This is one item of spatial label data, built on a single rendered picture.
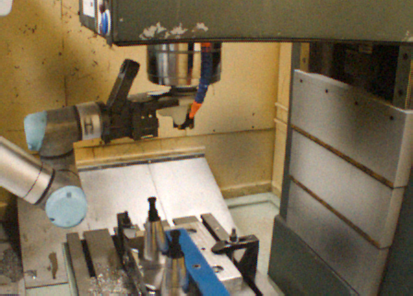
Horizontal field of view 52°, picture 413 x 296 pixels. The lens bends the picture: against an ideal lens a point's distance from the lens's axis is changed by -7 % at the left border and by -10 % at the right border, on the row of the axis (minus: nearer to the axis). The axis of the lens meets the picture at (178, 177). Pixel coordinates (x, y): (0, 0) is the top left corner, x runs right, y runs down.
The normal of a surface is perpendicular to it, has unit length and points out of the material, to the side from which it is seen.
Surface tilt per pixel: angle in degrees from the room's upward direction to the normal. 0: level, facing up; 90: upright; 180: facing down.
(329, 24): 90
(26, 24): 90
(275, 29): 90
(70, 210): 90
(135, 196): 24
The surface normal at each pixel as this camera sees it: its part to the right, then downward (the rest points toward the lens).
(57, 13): 0.31, 0.38
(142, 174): 0.12, -0.68
